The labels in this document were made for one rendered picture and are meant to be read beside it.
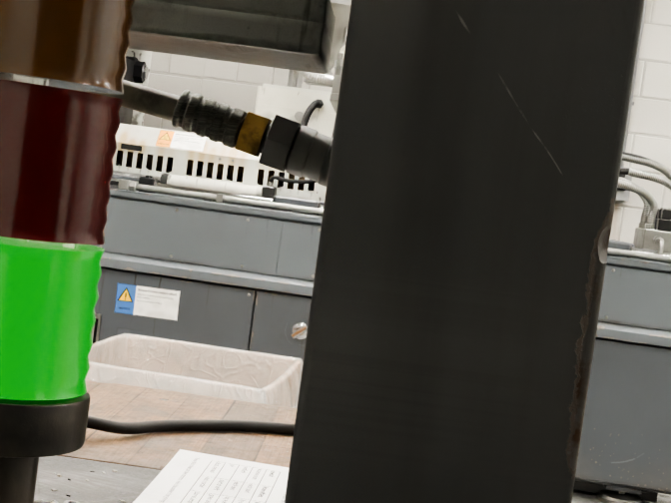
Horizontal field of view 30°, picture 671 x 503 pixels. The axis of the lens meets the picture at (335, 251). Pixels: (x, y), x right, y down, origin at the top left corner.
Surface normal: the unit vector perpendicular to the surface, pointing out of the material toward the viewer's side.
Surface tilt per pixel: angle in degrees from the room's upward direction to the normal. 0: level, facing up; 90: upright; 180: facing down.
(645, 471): 90
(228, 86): 90
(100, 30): 76
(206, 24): 90
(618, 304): 90
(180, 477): 1
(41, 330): 104
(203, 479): 1
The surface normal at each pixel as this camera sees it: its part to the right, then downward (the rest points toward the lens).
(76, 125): 0.58, 0.36
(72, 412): 0.90, 0.14
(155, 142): 0.02, -0.62
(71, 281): 0.75, 0.37
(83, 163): 0.73, -0.11
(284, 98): -0.09, 0.04
